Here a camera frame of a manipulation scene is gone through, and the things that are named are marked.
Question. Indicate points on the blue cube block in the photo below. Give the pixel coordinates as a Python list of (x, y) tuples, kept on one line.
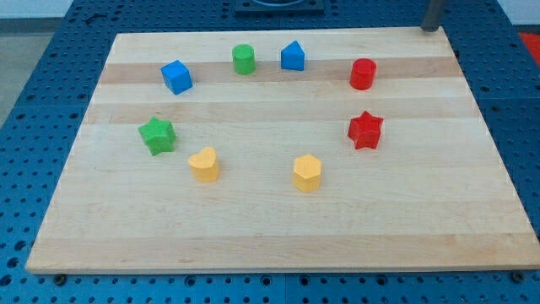
[(177, 77)]

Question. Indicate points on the red cylinder block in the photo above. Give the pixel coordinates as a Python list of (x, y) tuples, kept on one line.
[(362, 73)]

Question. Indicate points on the yellow hexagon block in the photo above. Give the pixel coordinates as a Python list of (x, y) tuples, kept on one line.
[(307, 173)]

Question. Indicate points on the green star block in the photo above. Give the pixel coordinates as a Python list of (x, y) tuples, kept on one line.
[(158, 135)]

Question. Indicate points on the red star block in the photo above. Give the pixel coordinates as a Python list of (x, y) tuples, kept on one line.
[(365, 130)]

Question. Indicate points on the blue triangle block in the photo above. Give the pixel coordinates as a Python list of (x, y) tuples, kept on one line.
[(293, 57)]

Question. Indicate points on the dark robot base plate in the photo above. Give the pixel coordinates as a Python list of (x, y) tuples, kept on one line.
[(250, 7)]

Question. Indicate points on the red object at right edge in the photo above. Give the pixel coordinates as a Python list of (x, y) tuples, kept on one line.
[(532, 43)]

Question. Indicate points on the yellow heart block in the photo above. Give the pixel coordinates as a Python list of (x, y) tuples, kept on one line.
[(205, 165)]

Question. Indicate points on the wooden board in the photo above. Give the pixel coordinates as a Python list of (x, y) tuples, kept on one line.
[(433, 196)]

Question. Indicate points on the green cylinder block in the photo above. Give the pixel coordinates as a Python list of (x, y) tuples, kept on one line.
[(244, 59)]

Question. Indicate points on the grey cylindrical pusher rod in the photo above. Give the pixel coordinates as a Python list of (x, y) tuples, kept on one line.
[(433, 15)]

